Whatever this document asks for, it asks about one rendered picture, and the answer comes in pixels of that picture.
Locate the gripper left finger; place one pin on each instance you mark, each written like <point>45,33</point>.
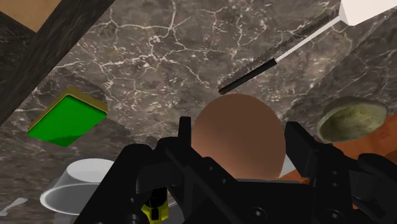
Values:
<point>130,186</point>

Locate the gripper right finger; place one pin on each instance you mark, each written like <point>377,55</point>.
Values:
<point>335,173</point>

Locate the yellow and black object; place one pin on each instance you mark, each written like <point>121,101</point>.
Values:
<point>155,212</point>

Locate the orange flat object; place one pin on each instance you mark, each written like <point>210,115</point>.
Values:
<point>373,141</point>

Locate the white bowl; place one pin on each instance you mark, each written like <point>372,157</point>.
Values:
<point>79,175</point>

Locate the beige round slice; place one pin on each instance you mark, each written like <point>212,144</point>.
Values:
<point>350,119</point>

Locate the green and yellow sponge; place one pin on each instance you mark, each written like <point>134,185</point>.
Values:
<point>69,121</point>

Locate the brown egg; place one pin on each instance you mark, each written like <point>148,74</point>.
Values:
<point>242,133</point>

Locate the small grey spoon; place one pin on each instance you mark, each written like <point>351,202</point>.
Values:
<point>12,206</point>

